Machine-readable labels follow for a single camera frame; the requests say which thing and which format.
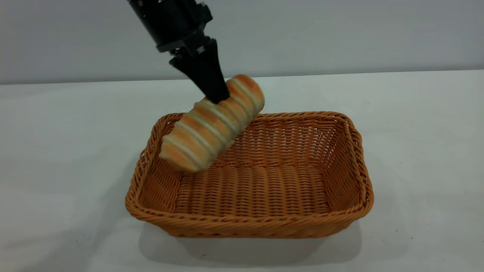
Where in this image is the striped long bread roll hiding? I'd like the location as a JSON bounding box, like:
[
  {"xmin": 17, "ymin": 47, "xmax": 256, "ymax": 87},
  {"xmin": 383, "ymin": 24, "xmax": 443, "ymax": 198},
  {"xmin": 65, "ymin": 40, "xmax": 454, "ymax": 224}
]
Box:
[{"xmin": 159, "ymin": 74, "xmax": 265, "ymax": 174}]

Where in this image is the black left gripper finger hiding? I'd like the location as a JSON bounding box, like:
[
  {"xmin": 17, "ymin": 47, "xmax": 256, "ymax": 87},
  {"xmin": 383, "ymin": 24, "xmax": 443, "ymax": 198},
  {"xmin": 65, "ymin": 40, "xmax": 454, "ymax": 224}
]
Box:
[{"xmin": 169, "ymin": 38, "xmax": 230, "ymax": 105}]

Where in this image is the orange woven wicker basket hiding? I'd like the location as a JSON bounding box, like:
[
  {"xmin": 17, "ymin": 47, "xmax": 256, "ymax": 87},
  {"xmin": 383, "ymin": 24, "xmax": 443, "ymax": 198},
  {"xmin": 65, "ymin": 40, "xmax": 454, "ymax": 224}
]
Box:
[{"xmin": 125, "ymin": 111, "xmax": 375, "ymax": 239}]

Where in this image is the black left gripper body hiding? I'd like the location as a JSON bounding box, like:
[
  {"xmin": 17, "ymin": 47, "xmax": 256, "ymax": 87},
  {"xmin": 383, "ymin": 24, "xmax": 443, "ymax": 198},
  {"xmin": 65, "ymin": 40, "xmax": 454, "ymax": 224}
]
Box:
[{"xmin": 127, "ymin": 0, "xmax": 213, "ymax": 57}]

